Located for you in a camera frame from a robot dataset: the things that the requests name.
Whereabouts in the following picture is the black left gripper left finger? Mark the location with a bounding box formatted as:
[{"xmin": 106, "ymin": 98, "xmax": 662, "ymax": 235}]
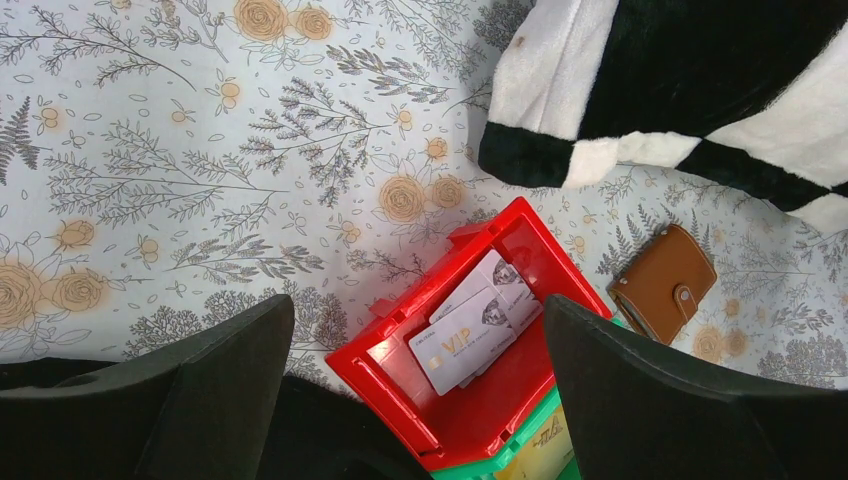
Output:
[{"xmin": 1, "ymin": 294, "xmax": 295, "ymax": 479}]

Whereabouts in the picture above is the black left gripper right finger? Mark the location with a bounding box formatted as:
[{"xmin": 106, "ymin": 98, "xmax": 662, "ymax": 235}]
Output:
[{"xmin": 544, "ymin": 294, "xmax": 847, "ymax": 479}]

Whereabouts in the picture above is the brown leather card holder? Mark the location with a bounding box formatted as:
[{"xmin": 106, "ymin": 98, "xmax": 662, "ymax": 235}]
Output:
[{"xmin": 608, "ymin": 224, "xmax": 717, "ymax": 345}]

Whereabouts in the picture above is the yellow card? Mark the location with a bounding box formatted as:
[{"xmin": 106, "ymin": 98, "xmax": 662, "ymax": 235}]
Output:
[{"xmin": 494, "ymin": 406, "xmax": 574, "ymax": 480}]

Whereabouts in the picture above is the white card underneath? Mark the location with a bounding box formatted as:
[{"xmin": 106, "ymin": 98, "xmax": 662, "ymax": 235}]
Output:
[{"xmin": 429, "ymin": 249, "xmax": 542, "ymax": 335}]

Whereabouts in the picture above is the white VIP card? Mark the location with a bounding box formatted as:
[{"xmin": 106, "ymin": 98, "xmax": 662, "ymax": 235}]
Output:
[{"xmin": 408, "ymin": 287, "xmax": 516, "ymax": 396}]

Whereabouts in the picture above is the red bin with white cards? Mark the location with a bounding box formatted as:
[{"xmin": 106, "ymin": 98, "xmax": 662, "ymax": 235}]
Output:
[{"xmin": 326, "ymin": 197, "xmax": 612, "ymax": 472}]

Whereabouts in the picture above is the green plastic bin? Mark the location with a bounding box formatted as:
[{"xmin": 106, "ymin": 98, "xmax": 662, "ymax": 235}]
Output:
[{"xmin": 431, "ymin": 388, "xmax": 579, "ymax": 480}]

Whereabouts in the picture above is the floral tablecloth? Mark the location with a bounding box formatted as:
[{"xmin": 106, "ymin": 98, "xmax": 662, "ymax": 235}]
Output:
[{"xmin": 1, "ymin": 1, "xmax": 847, "ymax": 389}]

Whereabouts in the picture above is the black white checkered pillow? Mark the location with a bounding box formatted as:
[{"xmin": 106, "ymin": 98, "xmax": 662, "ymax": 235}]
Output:
[{"xmin": 478, "ymin": 1, "xmax": 847, "ymax": 233}]

